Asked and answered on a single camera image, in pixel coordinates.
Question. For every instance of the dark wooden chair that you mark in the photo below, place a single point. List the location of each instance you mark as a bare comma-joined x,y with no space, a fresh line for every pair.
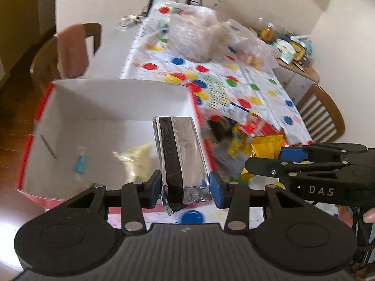
44,64

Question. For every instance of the red snack packet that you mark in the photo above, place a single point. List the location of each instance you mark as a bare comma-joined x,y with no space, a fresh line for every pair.
257,126

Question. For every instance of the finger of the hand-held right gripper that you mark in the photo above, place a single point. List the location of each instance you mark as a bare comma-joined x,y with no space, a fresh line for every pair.
293,154
269,168

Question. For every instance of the balloon print tablecloth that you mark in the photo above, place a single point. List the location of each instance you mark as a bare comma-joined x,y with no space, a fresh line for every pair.
263,93

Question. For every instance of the yellow cartoon snack packet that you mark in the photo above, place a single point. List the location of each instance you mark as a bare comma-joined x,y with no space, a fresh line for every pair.
238,140

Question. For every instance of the person's right hand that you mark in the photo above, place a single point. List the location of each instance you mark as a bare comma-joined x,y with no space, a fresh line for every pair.
370,216

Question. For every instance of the orange liquid bottle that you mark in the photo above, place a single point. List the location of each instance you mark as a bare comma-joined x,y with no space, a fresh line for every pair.
267,33

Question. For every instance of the pink cloth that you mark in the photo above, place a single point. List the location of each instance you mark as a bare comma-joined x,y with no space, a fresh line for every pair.
73,52

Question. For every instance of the pale yellow snack packet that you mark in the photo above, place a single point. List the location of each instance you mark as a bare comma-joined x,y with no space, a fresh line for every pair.
137,158

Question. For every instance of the white sideboard cabinet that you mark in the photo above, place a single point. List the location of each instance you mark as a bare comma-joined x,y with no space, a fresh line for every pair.
298,76

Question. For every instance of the red and white cardboard box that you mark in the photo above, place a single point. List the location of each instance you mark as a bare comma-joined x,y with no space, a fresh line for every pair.
117,102

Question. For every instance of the light wooden chair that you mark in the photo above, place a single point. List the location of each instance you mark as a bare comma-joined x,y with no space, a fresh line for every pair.
325,114

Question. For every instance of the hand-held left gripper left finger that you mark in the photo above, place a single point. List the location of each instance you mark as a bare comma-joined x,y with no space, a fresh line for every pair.
154,191

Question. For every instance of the small clear plastic bag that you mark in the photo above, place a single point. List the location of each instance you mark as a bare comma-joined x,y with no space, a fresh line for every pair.
252,46

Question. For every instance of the clear plastic wrapper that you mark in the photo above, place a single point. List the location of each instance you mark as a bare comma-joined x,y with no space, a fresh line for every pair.
129,22

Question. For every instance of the dark brown snack packet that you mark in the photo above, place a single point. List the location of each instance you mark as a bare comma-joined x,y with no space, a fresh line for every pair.
216,128

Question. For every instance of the silver and black snack packet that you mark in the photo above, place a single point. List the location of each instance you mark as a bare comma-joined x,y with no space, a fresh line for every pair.
187,158

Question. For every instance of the large clear plastic bag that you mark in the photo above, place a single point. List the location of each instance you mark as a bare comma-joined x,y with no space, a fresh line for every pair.
193,35

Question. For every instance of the blue candy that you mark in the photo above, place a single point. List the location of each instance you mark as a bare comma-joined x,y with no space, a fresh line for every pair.
80,165

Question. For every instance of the blue snack packet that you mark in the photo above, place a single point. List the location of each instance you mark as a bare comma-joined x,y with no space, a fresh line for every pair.
225,161

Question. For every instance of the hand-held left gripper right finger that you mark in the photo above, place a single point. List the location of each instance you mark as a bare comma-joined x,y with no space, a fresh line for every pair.
217,191

